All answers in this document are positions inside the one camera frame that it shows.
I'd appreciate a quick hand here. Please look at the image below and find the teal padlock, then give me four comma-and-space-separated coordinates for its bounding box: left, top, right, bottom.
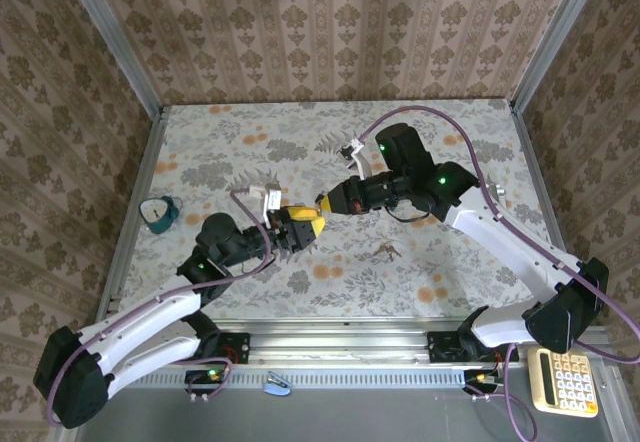
138, 195, 184, 236

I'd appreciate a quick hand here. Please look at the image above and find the black controller box orange light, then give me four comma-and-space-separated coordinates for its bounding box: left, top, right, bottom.
462, 369, 505, 397

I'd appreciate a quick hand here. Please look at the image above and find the cream calculator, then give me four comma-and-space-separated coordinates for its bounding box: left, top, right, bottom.
527, 346, 600, 420

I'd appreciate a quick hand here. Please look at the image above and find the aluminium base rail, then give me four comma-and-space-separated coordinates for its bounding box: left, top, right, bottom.
209, 317, 531, 369

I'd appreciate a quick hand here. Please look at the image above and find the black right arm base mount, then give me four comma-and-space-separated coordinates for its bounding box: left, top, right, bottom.
427, 329, 501, 363

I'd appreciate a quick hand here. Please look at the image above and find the aluminium table side rail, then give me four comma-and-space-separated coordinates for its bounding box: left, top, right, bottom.
509, 102, 569, 259
97, 107, 167, 322

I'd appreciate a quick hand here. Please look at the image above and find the blue white clip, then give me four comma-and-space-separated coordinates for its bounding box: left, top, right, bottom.
262, 370, 294, 397

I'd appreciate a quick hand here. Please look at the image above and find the slotted grey cable duct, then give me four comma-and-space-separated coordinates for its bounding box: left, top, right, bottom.
119, 367, 467, 389

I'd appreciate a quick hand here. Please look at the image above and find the aluminium frame post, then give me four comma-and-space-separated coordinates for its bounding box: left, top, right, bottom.
56, 0, 165, 113
509, 0, 610, 113

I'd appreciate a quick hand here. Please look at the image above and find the black controller box green light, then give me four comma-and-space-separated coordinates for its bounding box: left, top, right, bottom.
184, 367, 232, 396

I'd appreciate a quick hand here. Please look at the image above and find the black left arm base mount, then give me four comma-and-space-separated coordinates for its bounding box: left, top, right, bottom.
197, 329, 251, 366

